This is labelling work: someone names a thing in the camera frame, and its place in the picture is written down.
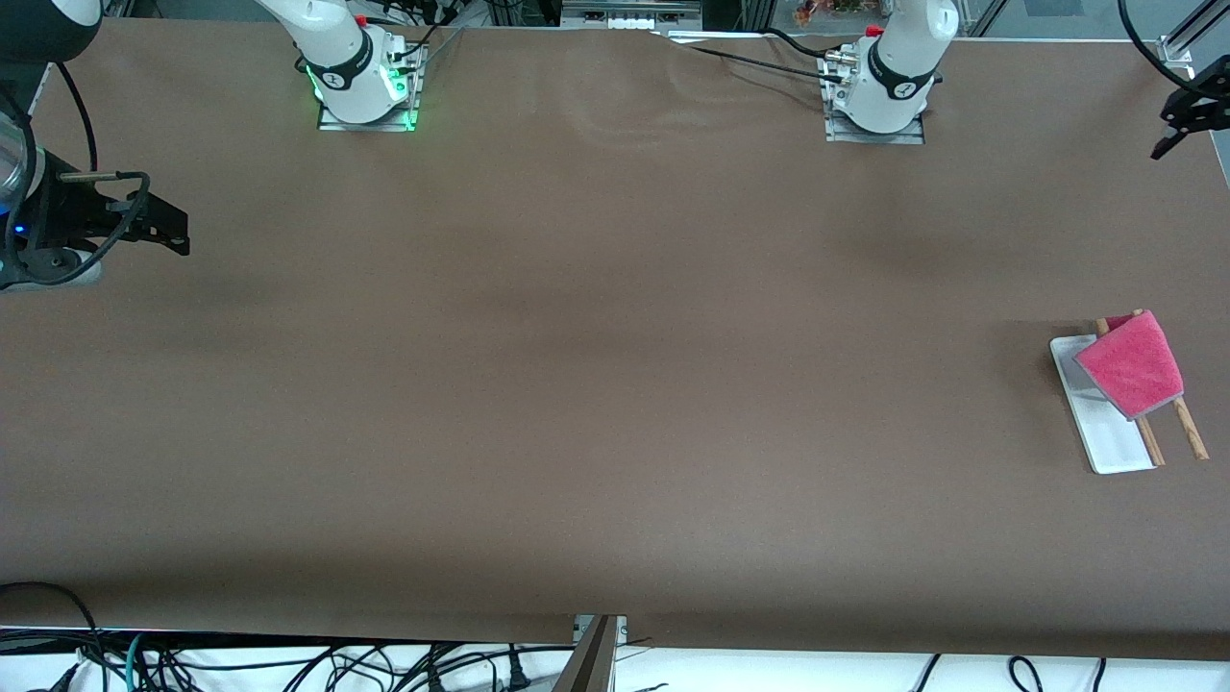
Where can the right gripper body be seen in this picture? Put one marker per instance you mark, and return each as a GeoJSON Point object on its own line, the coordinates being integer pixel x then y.
{"type": "Point", "coordinates": [69, 213]}

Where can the pink towel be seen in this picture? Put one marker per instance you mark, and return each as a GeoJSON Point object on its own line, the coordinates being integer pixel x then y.
{"type": "Point", "coordinates": [1134, 365]}

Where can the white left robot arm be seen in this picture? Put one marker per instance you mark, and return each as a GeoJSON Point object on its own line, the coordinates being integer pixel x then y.
{"type": "Point", "coordinates": [903, 67]}

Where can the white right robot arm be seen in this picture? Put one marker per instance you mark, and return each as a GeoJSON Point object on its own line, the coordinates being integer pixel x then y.
{"type": "Point", "coordinates": [336, 48]}

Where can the white rectangular tray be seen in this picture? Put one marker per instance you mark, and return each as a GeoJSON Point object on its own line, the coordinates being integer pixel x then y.
{"type": "Point", "coordinates": [1115, 447]}

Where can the brown table cover sheet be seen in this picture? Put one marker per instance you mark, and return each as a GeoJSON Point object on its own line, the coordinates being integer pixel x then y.
{"type": "Point", "coordinates": [615, 384]}

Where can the grey device white connectors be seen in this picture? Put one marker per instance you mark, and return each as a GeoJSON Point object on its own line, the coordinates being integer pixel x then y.
{"type": "Point", "coordinates": [629, 12]}

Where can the brown wooden beam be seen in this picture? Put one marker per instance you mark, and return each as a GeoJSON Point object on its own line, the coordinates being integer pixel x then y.
{"type": "Point", "coordinates": [588, 663]}

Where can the aluminium frame profile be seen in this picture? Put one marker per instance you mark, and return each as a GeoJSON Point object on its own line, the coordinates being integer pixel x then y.
{"type": "Point", "coordinates": [1206, 19]}

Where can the small metal bracket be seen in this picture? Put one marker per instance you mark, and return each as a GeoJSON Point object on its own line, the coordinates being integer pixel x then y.
{"type": "Point", "coordinates": [621, 625]}

